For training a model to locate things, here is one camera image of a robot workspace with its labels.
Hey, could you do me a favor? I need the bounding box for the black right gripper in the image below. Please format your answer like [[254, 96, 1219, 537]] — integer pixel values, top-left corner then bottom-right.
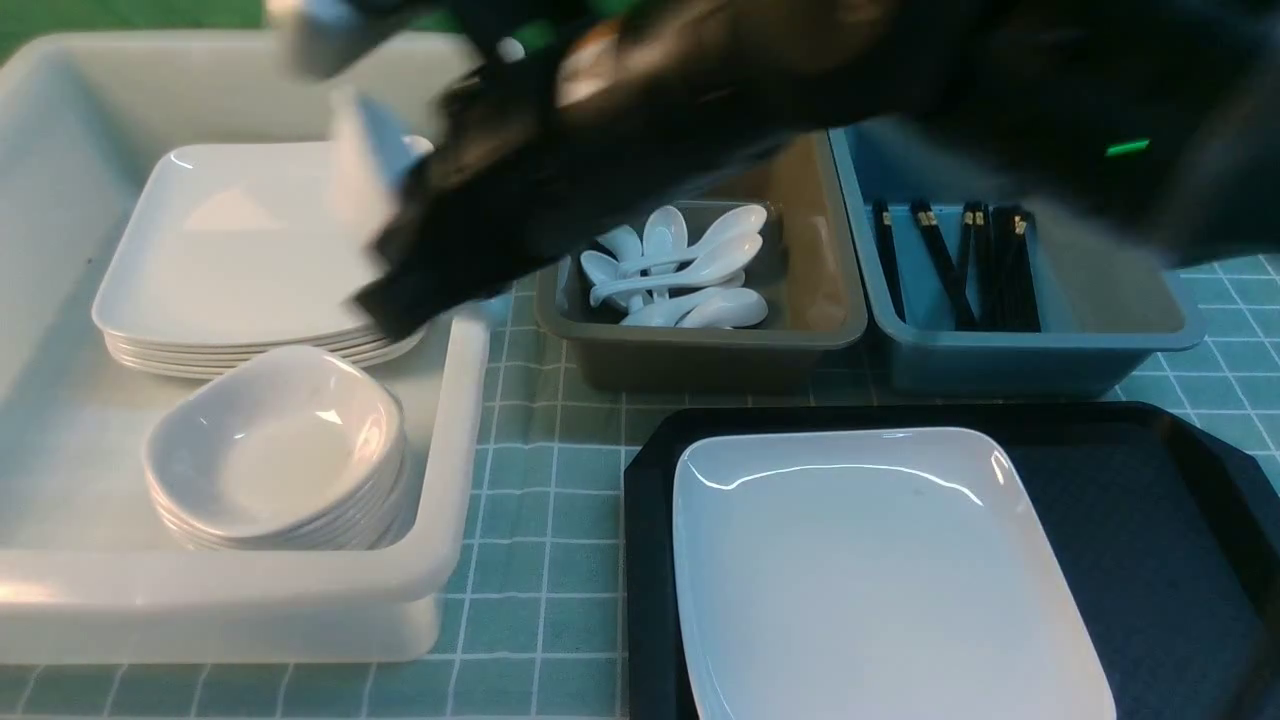
[[355, 1, 901, 340]]

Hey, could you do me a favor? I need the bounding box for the large white square plate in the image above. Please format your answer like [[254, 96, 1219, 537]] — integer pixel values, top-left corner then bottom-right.
[[672, 427, 1117, 719]]

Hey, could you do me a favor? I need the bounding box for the white bowl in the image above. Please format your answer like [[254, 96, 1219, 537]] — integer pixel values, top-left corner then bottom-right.
[[329, 87, 434, 240]]

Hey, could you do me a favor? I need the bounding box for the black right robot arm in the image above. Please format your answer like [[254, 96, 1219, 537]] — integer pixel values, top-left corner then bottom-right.
[[353, 1, 1277, 340]]

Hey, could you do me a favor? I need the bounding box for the pile of white spoons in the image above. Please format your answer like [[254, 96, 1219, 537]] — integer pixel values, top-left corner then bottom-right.
[[579, 202, 771, 329]]

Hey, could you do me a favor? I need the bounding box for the brown plastic bin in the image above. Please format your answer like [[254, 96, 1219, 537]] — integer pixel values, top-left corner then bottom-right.
[[535, 132, 868, 395]]

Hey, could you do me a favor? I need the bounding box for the stack of white square plates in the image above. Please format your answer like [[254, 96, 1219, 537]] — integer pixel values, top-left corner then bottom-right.
[[91, 141, 421, 379]]

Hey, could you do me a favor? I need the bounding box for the bundle of black chopsticks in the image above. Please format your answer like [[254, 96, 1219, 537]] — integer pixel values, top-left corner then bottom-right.
[[868, 199, 1043, 333]]

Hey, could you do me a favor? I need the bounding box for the stack of white bowls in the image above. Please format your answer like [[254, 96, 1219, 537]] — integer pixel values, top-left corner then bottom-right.
[[142, 346, 413, 551]]

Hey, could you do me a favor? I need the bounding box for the green checkered tablecloth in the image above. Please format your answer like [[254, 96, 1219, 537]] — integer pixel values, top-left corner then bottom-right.
[[0, 250, 1280, 720]]

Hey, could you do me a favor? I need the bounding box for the blue plastic bin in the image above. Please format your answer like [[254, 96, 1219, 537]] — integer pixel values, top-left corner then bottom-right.
[[828, 120, 1204, 398]]

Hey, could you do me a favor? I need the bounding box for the green backdrop cloth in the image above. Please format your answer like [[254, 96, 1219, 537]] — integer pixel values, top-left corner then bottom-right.
[[1, 1, 550, 60]]

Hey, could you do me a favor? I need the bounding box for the large white plastic tub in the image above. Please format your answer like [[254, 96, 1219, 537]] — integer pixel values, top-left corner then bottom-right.
[[3, 29, 489, 665]]

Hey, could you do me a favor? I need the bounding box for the black serving tray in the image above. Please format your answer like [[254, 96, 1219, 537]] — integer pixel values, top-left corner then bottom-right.
[[623, 401, 1277, 719]]

